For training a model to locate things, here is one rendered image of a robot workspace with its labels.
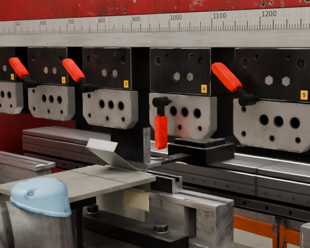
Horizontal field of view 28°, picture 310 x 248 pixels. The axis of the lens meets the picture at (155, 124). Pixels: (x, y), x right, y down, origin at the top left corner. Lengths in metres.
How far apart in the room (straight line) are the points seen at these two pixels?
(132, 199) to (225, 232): 0.22
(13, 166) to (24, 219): 0.81
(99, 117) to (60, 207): 0.51
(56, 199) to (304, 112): 0.41
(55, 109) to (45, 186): 0.61
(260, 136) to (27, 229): 0.43
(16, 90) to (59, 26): 0.23
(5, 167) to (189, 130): 0.66
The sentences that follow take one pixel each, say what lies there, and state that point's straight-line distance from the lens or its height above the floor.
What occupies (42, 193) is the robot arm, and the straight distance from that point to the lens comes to 0.81.
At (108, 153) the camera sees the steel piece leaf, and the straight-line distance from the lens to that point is 1.26.
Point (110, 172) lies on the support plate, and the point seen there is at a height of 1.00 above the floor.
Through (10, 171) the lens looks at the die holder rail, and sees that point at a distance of 1.64.
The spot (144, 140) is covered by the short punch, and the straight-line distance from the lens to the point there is 1.27.
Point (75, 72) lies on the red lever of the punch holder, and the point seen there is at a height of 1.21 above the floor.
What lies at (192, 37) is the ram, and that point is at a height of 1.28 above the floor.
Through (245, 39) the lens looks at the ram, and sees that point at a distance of 1.05.
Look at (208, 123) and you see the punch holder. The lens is 1.10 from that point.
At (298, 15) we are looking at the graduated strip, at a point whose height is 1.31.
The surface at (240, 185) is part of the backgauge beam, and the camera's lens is 1.43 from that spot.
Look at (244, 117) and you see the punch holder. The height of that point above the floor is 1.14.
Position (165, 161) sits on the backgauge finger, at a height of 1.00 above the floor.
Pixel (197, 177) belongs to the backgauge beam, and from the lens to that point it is 1.51.
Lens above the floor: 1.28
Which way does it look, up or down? 8 degrees down
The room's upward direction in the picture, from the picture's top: 1 degrees counter-clockwise
